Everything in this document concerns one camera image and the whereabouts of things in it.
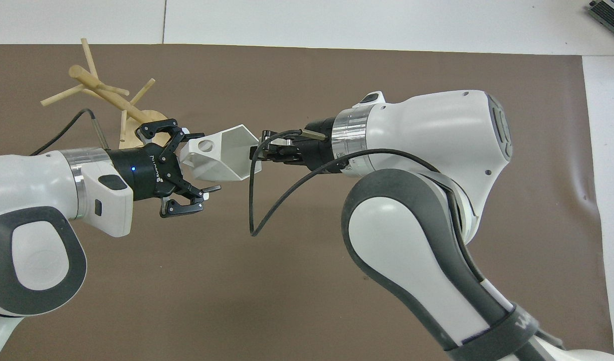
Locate wooden cup rack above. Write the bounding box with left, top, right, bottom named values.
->
left=40, top=38, right=170, bottom=149

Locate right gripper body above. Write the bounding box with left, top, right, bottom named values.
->
left=282, top=117, right=338, bottom=170

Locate black cable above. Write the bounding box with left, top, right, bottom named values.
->
left=249, top=128, right=444, bottom=238
left=30, top=108, right=110, bottom=156

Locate white angular cup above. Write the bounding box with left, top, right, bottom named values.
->
left=180, top=124, right=264, bottom=183

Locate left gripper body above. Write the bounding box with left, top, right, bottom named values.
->
left=108, top=143, right=180, bottom=203

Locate grey ribbed box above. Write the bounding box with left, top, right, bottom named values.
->
left=587, top=0, right=614, bottom=29

